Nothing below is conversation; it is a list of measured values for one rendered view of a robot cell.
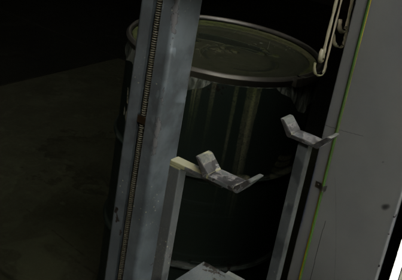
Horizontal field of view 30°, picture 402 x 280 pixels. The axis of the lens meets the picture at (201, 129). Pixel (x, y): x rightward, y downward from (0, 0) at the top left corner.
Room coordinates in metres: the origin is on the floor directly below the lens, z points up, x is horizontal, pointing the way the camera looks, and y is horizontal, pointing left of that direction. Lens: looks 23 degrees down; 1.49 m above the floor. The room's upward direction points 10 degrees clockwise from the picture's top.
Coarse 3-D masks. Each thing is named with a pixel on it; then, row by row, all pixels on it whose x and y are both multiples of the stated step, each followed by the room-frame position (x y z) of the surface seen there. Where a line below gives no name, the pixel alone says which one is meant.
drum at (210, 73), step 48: (192, 96) 1.82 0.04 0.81; (240, 96) 1.82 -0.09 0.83; (288, 96) 1.87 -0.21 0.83; (192, 144) 1.81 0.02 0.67; (240, 144) 1.82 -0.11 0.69; (288, 144) 1.92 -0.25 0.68; (192, 192) 1.81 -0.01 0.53; (240, 192) 1.83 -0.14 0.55; (192, 240) 1.81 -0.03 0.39; (240, 240) 1.85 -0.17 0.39
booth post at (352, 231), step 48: (384, 0) 1.31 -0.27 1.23; (384, 48) 1.30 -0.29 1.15; (336, 96) 1.33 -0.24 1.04; (384, 96) 1.28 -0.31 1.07; (336, 144) 1.32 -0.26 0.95; (384, 144) 1.27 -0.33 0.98; (336, 192) 1.30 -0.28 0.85; (384, 192) 1.26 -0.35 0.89; (336, 240) 1.29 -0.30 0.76; (384, 240) 1.24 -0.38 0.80
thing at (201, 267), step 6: (204, 264) 1.07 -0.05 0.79; (192, 270) 1.05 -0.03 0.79; (198, 270) 1.05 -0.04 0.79; (204, 270) 1.06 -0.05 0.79; (210, 270) 1.06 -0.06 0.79; (216, 270) 1.06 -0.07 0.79; (180, 276) 1.03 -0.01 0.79; (186, 276) 1.03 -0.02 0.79; (192, 276) 1.03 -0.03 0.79; (198, 276) 1.04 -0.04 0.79; (204, 276) 1.04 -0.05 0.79; (210, 276) 1.04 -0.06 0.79; (216, 276) 1.04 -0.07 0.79; (222, 276) 1.05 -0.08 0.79; (228, 276) 1.05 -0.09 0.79
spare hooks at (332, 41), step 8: (336, 0) 1.39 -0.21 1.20; (352, 0) 1.43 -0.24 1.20; (336, 8) 1.40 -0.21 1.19; (336, 16) 1.40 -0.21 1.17; (336, 24) 1.40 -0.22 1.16; (328, 32) 1.39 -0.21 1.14; (344, 32) 1.42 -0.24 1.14; (344, 40) 1.43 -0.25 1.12; (328, 48) 1.40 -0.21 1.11; (320, 56) 1.36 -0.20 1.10; (328, 56) 1.40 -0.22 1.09
